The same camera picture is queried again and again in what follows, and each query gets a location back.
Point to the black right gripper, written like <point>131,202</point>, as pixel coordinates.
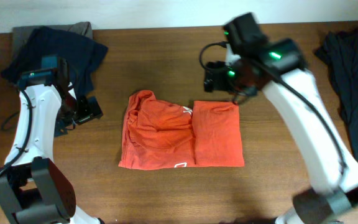
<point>214,81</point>

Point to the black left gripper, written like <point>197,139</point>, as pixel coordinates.
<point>90,110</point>

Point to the red soccer t-shirt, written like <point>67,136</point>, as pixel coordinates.
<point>158,134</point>

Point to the grey garment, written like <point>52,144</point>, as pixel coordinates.
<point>20,35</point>

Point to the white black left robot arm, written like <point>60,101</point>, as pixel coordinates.
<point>32,188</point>

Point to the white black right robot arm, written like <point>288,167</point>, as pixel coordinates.
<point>279,71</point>

